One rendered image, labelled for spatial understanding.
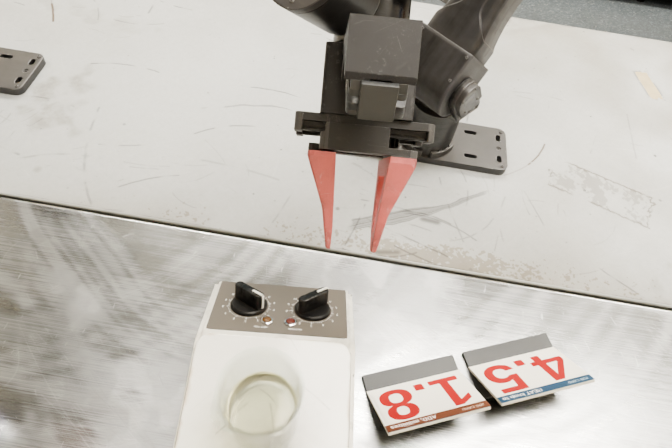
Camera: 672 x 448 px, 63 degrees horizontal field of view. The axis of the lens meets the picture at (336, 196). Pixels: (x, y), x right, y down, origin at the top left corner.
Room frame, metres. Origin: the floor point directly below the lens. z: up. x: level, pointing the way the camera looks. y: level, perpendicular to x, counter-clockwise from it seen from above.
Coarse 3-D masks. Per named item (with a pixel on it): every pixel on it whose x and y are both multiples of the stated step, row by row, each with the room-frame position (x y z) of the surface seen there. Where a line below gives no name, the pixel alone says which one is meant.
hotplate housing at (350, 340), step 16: (208, 304) 0.20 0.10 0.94; (352, 304) 0.23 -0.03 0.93; (352, 320) 0.20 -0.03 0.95; (272, 336) 0.17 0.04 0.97; (288, 336) 0.17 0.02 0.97; (304, 336) 0.17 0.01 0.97; (352, 336) 0.18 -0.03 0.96; (192, 352) 0.15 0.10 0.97; (352, 352) 0.17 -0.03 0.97; (352, 368) 0.15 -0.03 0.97; (352, 384) 0.14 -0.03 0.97; (352, 400) 0.13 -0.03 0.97; (352, 416) 0.12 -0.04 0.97; (176, 432) 0.09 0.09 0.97; (352, 432) 0.11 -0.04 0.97
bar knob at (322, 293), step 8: (320, 288) 0.22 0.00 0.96; (328, 288) 0.23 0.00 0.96; (304, 296) 0.21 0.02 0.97; (312, 296) 0.21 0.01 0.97; (320, 296) 0.21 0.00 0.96; (296, 304) 0.21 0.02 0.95; (304, 304) 0.20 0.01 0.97; (312, 304) 0.21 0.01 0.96; (320, 304) 0.21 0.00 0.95; (328, 304) 0.21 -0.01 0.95; (296, 312) 0.20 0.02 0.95; (304, 312) 0.20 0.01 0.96; (312, 312) 0.20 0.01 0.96; (320, 312) 0.20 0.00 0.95; (328, 312) 0.20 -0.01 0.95; (312, 320) 0.19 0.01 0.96
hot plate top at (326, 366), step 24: (216, 336) 0.16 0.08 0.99; (240, 336) 0.16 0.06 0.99; (192, 360) 0.14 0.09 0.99; (216, 360) 0.14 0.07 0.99; (312, 360) 0.15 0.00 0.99; (336, 360) 0.15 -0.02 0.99; (192, 384) 0.12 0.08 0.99; (312, 384) 0.13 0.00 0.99; (336, 384) 0.13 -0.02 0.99; (192, 408) 0.10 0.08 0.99; (312, 408) 0.11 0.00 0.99; (336, 408) 0.12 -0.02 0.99; (192, 432) 0.09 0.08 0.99; (216, 432) 0.09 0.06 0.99; (312, 432) 0.10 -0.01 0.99; (336, 432) 0.10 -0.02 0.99
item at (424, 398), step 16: (416, 384) 0.17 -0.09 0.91; (432, 384) 0.17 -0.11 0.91; (448, 384) 0.17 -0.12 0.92; (464, 384) 0.17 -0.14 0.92; (384, 400) 0.15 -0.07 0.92; (400, 400) 0.15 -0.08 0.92; (416, 400) 0.15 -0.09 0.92; (432, 400) 0.15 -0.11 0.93; (448, 400) 0.15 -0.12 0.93; (464, 400) 0.15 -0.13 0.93; (480, 400) 0.15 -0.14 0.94; (384, 416) 0.13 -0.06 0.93; (400, 416) 0.13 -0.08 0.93; (416, 416) 0.13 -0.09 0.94
